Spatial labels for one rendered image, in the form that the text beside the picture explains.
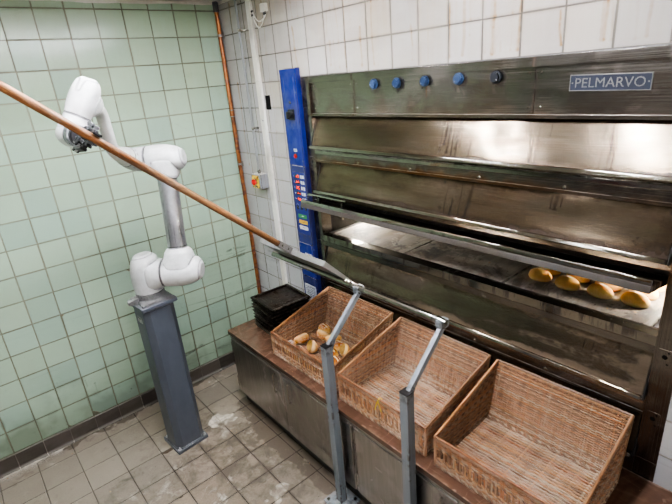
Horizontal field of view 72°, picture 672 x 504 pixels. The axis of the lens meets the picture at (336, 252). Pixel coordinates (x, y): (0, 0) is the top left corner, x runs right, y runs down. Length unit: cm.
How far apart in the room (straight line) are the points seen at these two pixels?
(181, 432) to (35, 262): 132
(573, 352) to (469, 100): 108
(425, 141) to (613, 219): 83
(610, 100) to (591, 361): 96
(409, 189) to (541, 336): 88
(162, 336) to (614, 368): 221
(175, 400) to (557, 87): 253
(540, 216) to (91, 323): 270
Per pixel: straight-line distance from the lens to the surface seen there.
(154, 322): 279
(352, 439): 244
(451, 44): 207
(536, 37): 189
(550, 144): 188
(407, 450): 202
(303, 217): 295
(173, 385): 301
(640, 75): 177
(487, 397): 229
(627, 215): 184
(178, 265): 263
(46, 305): 329
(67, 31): 318
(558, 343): 211
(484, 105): 201
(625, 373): 205
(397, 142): 228
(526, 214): 196
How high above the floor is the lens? 210
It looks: 21 degrees down
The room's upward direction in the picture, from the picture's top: 5 degrees counter-clockwise
